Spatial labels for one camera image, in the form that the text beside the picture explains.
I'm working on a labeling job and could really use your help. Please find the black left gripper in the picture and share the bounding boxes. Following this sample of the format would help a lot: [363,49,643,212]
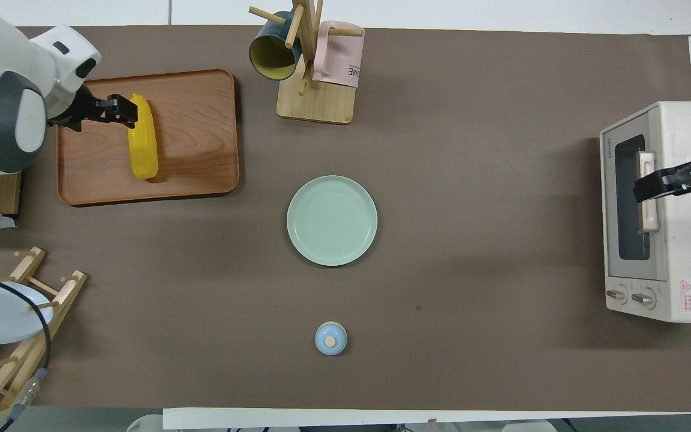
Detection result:
[49,84,139,132]

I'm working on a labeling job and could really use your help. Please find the yellow corn cob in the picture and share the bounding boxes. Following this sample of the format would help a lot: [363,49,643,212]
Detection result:
[127,93,160,180]

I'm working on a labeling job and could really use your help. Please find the oven glass door with handle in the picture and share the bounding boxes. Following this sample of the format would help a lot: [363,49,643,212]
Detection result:
[606,123,669,281]

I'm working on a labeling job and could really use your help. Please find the mint green plate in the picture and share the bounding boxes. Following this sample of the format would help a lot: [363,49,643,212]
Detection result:
[286,175,378,268]

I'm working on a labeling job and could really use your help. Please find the brown wooden tray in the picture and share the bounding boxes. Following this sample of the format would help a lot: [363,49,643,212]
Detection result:
[56,68,241,208]

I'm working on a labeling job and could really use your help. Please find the dark blue mug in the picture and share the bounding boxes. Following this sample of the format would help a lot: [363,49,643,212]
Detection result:
[248,10,304,82]

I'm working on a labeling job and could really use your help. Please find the wooden mug tree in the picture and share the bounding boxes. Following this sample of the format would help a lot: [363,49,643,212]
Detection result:
[248,0,365,125]

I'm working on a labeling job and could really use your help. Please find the brown table mat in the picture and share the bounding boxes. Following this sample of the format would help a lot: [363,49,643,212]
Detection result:
[0,25,691,415]

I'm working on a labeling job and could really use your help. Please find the pink mug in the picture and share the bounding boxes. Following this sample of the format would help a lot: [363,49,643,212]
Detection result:
[312,20,365,89]

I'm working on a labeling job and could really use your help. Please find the wooden dish rack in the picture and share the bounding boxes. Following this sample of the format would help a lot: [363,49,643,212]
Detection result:
[0,246,89,430]

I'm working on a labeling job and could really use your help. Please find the blue dome bell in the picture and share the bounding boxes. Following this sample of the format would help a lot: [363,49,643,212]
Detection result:
[314,322,348,356]

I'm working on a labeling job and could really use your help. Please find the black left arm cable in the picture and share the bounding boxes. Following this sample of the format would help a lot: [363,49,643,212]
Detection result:
[0,268,53,432]

